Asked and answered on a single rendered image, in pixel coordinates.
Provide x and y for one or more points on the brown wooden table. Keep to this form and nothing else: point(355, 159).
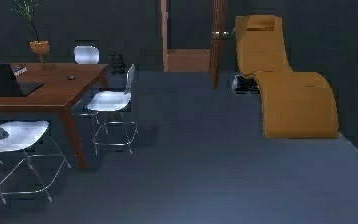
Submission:
point(58, 90)

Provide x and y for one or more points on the small black round object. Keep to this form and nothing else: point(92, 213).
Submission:
point(71, 77)

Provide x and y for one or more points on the orange lounge chair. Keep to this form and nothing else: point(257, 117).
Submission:
point(287, 86)

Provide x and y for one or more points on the small black statue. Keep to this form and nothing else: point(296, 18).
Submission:
point(117, 62)

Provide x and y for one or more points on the small dark book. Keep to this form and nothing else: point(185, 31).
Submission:
point(19, 70)

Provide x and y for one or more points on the green plant in orange pot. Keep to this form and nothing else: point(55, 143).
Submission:
point(39, 46)

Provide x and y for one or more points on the black and white object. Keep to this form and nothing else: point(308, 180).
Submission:
point(244, 85)

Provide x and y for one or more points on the black laptop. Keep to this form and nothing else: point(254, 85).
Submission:
point(2, 81)

